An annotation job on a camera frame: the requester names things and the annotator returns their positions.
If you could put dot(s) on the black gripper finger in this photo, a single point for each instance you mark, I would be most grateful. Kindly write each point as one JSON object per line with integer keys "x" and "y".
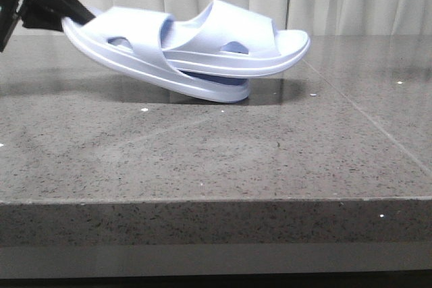
{"x": 48, "y": 14}

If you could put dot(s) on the light blue slipper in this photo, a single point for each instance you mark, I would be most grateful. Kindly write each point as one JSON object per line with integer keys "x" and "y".
{"x": 129, "y": 41}
{"x": 229, "y": 41}

